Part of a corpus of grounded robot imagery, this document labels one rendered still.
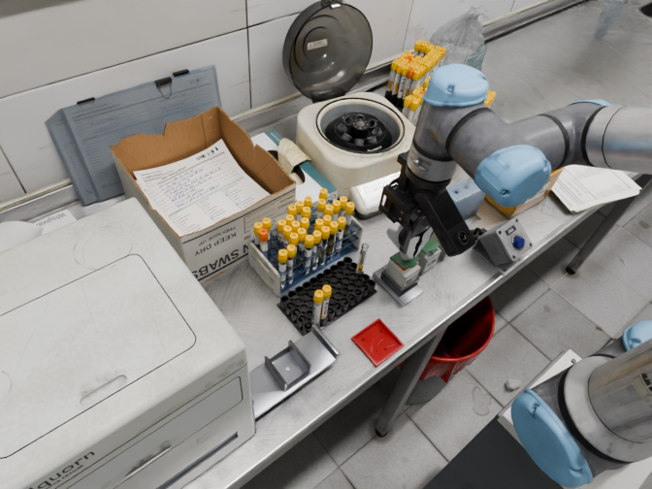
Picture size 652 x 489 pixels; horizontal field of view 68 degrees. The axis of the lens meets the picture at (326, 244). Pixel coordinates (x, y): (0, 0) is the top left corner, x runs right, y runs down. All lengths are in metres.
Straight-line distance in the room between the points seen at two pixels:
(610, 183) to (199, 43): 1.00
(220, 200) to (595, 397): 0.72
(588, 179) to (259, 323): 0.87
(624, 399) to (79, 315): 0.57
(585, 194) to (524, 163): 0.72
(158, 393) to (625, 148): 0.56
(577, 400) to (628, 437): 0.06
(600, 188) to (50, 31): 1.19
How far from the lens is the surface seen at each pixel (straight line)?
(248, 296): 0.92
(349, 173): 1.01
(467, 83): 0.65
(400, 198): 0.78
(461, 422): 1.85
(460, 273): 1.02
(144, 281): 0.59
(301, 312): 0.87
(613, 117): 0.66
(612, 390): 0.59
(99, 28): 0.99
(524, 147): 0.61
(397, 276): 0.91
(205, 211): 0.98
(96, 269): 0.62
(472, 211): 1.10
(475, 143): 0.61
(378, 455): 1.74
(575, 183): 1.32
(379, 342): 0.89
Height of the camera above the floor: 1.65
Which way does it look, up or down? 51 degrees down
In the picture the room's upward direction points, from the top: 7 degrees clockwise
